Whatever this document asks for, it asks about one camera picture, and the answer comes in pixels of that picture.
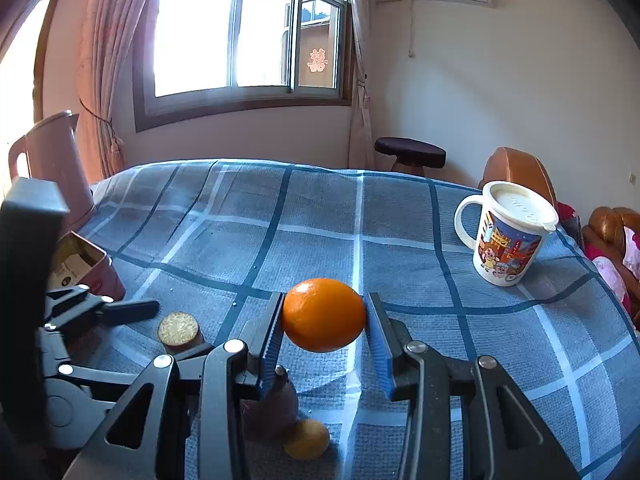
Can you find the blue checked tablecloth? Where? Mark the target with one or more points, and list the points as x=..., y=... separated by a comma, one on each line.
x=400, y=220

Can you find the sliding window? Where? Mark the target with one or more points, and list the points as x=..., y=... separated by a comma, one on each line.
x=295, y=40

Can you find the pink cloth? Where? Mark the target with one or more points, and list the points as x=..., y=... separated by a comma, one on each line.
x=612, y=272

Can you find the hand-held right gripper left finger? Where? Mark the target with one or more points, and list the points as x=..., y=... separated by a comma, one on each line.
x=270, y=355

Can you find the white printed mug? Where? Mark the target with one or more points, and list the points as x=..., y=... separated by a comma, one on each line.
x=510, y=240

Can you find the pink electric kettle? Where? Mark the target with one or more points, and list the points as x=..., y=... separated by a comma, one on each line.
x=55, y=160

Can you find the small orange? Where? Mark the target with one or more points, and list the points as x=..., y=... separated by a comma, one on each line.
x=307, y=440

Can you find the pink curtain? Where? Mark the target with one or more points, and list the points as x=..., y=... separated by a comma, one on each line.
x=110, y=60

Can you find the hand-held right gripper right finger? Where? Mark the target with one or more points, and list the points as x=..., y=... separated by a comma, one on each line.
x=382, y=360

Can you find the large orange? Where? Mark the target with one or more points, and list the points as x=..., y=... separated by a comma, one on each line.
x=325, y=315

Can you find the rectangular metal tin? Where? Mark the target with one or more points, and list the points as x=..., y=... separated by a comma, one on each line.
x=107, y=275

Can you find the dark purple fruit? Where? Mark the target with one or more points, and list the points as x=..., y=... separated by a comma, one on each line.
x=277, y=410

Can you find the brown wooden frame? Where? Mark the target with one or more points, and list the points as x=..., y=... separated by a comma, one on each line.
x=45, y=60

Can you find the pale tied curtain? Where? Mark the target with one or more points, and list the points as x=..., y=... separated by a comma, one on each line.
x=361, y=85

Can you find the black round stool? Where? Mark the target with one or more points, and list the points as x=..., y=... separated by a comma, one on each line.
x=410, y=150

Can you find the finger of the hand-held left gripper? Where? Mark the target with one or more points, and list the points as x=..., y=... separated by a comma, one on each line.
x=100, y=379
x=125, y=311

